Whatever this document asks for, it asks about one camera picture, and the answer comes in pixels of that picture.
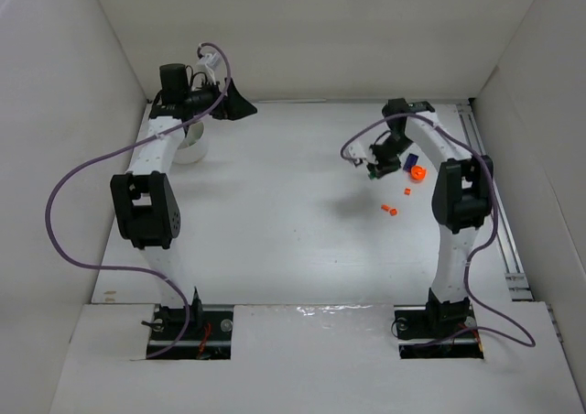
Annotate dark blue lego plate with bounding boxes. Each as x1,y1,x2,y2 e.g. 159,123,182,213
403,153,418,172

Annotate small orange lego pieces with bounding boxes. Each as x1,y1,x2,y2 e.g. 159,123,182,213
381,204,398,216

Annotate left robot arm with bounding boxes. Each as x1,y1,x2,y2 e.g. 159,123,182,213
110,63,257,323

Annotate white divided round container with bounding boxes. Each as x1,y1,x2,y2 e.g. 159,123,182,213
173,122,209,165

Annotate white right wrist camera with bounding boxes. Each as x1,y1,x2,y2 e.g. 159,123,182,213
344,142,376,167

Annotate metal rail right side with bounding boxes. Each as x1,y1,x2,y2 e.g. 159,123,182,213
456,102,535,301

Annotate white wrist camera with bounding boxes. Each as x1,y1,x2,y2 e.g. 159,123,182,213
194,52,223,82
344,142,376,167

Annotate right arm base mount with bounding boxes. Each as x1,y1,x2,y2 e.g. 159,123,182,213
391,308,484,359

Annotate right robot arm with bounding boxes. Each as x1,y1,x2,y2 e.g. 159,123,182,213
367,98,494,341

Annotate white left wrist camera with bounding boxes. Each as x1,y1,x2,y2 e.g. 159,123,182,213
194,52,223,82

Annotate orange round lego piece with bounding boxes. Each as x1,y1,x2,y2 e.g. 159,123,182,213
409,165,428,183

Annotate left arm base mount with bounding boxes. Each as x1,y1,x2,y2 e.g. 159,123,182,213
142,305,233,361

